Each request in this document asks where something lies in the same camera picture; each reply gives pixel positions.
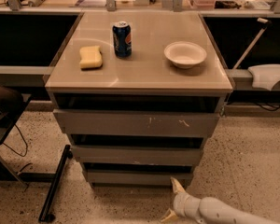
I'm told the black metal stand leg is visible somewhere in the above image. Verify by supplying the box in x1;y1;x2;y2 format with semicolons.
38;145;72;223

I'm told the grey top drawer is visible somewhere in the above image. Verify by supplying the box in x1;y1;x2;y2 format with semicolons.
53;109;218;137

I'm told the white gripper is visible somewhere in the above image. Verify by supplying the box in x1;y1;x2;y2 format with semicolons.
161;177;202;223

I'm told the blue Pepsi can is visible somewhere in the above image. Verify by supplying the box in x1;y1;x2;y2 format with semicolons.
112;21;132;58

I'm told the grey drawer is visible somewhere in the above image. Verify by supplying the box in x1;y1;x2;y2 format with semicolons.
72;146;202;166
53;109;218;137
82;170;193;186

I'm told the black floor cable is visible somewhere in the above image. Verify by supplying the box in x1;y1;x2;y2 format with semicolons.
1;123;29;159

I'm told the yellow sponge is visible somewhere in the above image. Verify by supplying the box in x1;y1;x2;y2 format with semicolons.
79;46;103;69

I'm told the black chair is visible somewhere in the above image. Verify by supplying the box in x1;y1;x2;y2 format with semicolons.
0;86;31;185

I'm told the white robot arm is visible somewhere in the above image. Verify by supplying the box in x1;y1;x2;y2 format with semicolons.
161;177;279;224

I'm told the white bowl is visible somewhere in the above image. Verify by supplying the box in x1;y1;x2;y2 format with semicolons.
164;41;207;69

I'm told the grey drawer cabinet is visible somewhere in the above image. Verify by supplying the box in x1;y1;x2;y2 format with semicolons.
46;10;232;175

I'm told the white stick with handle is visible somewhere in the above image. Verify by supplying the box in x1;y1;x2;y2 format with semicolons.
233;18;272;69

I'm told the grey middle drawer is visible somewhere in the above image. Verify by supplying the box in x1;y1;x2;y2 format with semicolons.
72;146;202;166

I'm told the grey bottom drawer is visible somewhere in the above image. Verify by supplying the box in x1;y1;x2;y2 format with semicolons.
82;170;193;186

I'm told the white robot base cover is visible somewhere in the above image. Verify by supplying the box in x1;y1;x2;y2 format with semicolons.
248;64;280;91

